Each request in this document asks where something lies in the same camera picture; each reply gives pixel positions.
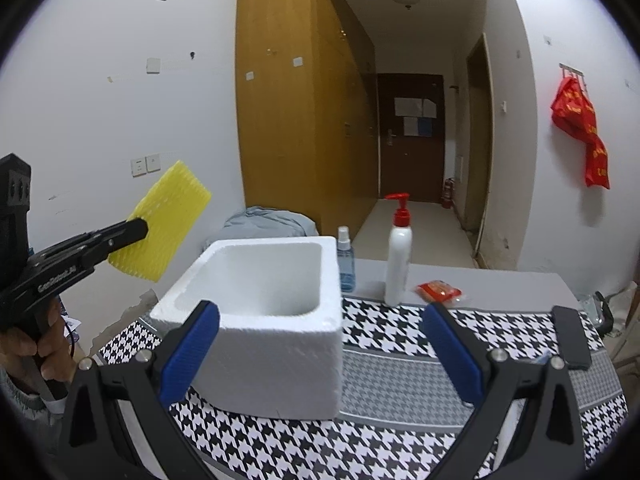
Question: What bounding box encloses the red hanging cloth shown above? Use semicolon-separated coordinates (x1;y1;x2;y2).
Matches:
551;77;611;189

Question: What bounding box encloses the clear blue spray bottle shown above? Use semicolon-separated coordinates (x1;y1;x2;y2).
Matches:
336;226;356;293

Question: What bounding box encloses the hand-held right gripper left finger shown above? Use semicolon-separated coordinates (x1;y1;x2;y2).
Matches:
59;300;221;480

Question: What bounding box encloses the yellow foam net sleeve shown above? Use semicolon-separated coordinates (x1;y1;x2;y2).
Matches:
108;160;212;283

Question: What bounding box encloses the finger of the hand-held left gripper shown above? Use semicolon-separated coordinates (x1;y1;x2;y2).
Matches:
75;217;149;266

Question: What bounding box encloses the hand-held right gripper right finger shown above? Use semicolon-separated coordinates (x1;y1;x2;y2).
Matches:
419;301;586;480

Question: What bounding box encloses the clear bag with black strap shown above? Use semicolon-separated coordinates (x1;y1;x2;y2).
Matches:
580;291;615;336

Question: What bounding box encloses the houndstooth table cloth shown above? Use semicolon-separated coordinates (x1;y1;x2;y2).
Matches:
92;260;628;480

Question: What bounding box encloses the white foam box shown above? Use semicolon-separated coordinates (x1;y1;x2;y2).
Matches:
150;236;343;420

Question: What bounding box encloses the wooden wardrobe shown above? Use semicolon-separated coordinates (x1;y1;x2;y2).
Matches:
235;0;378;236

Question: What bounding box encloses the black smartphone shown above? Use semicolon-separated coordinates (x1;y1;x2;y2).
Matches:
551;306;592;371

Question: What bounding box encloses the white red-pump lotion bottle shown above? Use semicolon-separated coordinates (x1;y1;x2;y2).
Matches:
384;192;414;307

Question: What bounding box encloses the grey-blue bedding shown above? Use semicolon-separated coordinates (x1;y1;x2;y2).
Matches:
220;206;321;248

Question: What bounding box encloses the person's left hand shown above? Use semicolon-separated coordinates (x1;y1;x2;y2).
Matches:
0;300;78;386

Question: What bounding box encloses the dark brown door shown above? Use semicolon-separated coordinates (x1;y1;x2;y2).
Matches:
376;73;445;203

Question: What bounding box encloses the red snack packet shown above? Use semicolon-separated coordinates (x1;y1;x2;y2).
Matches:
412;280;468;306

